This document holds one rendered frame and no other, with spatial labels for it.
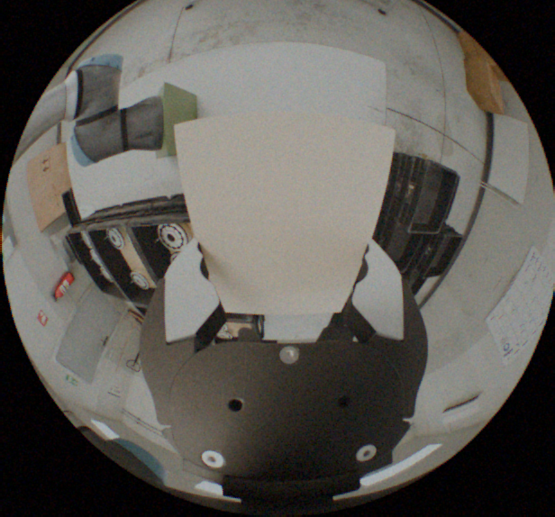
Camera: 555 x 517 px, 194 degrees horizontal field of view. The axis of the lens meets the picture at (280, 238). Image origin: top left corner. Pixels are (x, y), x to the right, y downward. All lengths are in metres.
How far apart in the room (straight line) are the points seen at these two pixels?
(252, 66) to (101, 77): 0.39
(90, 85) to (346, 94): 0.61
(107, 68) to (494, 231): 3.09
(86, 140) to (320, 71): 0.60
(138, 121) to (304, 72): 0.44
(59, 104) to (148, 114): 0.22
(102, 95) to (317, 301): 0.49
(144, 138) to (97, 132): 0.12
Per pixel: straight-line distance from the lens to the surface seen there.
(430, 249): 1.39
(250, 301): 0.15
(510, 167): 2.71
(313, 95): 0.54
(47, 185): 3.22
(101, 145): 0.45
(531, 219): 2.70
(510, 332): 2.89
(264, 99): 0.53
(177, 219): 0.37
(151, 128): 0.44
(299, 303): 0.15
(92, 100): 0.43
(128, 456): 0.24
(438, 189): 1.20
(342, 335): 1.87
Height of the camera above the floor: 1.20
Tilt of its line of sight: 57 degrees down
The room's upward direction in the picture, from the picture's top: 180 degrees clockwise
